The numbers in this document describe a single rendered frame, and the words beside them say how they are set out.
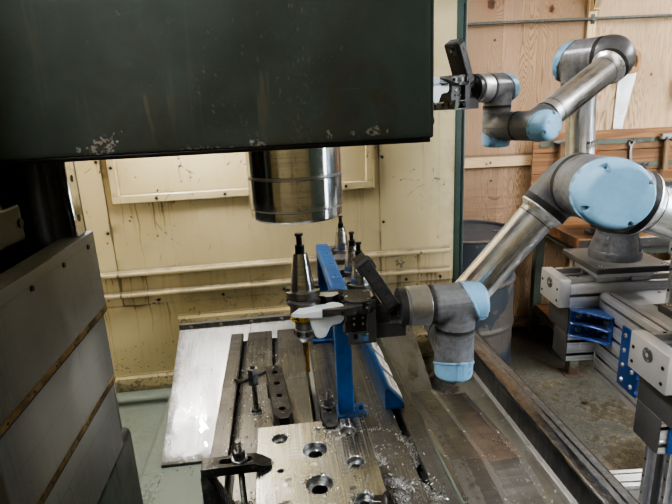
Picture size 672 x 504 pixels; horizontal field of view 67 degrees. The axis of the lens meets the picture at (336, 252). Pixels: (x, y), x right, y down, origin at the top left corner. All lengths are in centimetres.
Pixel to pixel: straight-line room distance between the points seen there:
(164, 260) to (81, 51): 129
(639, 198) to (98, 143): 83
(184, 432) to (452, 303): 110
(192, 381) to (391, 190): 99
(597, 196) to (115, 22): 77
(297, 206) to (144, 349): 142
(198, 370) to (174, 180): 68
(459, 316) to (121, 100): 65
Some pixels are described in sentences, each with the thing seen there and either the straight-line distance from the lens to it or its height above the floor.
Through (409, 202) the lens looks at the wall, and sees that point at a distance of 197.
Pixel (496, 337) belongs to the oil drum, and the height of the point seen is 26.
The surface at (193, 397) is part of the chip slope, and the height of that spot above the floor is 72.
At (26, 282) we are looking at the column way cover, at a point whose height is 140.
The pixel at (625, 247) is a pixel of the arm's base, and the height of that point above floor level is 121.
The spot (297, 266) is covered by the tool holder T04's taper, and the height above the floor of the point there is 138.
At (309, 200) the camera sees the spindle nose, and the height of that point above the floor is 150.
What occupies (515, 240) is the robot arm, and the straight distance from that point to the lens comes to 109.
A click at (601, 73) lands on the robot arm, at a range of 157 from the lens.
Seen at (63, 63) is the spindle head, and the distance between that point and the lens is 79.
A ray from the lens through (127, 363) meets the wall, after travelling 218.
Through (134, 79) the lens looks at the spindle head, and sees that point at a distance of 77.
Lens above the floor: 164
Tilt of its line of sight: 16 degrees down
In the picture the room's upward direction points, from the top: 3 degrees counter-clockwise
